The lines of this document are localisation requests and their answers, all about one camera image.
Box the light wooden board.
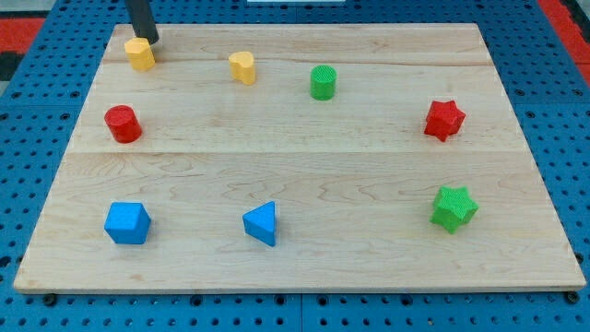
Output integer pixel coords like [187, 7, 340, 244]
[14, 23, 586, 294]

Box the blue triangle block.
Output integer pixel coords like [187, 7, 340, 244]
[242, 201, 277, 246]

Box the green cylinder block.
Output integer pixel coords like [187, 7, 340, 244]
[310, 65, 337, 101]

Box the yellow heart block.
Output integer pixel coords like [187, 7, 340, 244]
[229, 51, 256, 85]

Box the red star block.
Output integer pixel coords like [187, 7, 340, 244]
[424, 101, 466, 142]

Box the green star block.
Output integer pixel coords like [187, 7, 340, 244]
[430, 186, 479, 234]

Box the blue cube block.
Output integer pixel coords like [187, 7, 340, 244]
[103, 202, 151, 244]

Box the red cylinder block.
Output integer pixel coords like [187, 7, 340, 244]
[104, 105, 142, 144]

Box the yellow hexagon block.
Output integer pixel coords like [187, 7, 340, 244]
[124, 37, 156, 71]

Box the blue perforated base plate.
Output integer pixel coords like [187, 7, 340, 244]
[1, 0, 589, 331]

